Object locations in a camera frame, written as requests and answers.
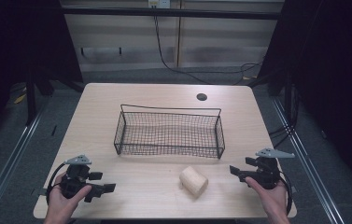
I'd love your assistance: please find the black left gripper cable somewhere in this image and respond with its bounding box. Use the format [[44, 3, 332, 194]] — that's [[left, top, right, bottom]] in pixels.
[[45, 162, 69, 205]]

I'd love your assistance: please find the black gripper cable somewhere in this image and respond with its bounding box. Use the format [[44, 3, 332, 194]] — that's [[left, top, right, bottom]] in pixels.
[[277, 172, 293, 217], [45, 162, 69, 205]]

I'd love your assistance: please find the metal floor rail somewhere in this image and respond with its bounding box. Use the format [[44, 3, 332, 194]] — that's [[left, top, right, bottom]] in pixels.
[[0, 101, 49, 224], [270, 95, 346, 224]]

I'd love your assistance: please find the yellow floor tape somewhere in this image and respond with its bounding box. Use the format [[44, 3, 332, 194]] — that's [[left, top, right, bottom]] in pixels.
[[13, 92, 27, 105]]

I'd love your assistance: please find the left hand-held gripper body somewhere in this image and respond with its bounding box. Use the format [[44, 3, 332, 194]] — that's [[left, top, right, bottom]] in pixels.
[[59, 154, 103, 200]]

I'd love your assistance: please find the black wire mesh basket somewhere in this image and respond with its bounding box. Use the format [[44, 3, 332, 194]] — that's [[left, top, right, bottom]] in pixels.
[[113, 104, 227, 161]]

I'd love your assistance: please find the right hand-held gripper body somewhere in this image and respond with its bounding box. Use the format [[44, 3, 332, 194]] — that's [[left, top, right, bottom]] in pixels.
[[246, 147, 296, 190]]

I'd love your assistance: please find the person's right hand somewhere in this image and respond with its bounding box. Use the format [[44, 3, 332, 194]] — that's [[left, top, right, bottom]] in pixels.
[[245, 176, 291, 224]]

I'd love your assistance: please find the black stand leg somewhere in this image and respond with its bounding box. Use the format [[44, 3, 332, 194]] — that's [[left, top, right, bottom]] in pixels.
[[24, 69, 38, 127]]

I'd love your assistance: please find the person's left hand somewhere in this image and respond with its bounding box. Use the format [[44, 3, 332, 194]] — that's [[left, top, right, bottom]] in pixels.
[[44, 173, 92, 224]]

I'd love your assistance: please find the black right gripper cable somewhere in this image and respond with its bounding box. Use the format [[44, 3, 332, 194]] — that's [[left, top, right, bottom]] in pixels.
[[277, 172, 293, 217]]

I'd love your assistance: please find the beige cylindrical bread roll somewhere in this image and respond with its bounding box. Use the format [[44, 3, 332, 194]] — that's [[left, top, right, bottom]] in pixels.
[[178, 165, 210, 198]]

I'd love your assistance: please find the long black wall cable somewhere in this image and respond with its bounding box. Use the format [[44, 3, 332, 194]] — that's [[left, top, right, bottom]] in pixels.
[[152, 15, 263, 86]]

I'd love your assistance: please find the black curtain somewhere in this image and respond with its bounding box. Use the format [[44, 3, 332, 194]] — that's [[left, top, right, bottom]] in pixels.
[[0, 0, 84, 153], [247, 0, 352, 197]]

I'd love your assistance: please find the black horizontal frame bar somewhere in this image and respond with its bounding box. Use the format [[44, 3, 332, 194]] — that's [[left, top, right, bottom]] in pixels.
[[61, 7, 283, 21]]

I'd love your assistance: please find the white wall power outlet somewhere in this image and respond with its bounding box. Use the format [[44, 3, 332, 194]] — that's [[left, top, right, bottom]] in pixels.
[[148, 0, 172, 9]]

